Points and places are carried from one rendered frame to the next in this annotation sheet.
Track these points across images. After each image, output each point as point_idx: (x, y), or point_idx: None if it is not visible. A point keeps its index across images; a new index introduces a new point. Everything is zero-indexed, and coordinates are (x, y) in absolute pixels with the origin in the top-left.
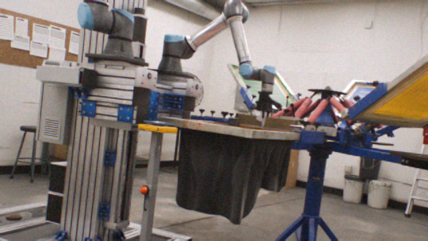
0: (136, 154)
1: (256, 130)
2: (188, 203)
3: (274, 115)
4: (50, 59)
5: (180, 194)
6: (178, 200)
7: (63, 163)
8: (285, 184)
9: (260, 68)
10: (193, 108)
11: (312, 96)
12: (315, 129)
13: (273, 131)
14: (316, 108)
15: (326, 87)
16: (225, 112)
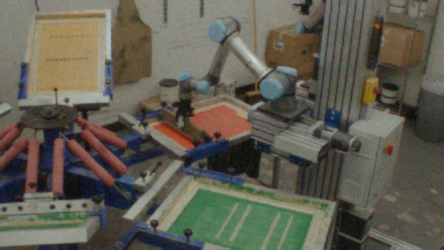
0: (297, 173)
1: (222, 94)
2: (249, 173)
3: (122, 163)
4: (395, 115)
5: (256, 171)
6: (256, 175)
7: (364, 208)
8: (169, 157)
9: (193, 77)
10: (252, 134)
11: (75, 123)
12: (144, 113)
13: (205, 99)
14: (94, 124)
15: (53, 109)
16: (218, 132)
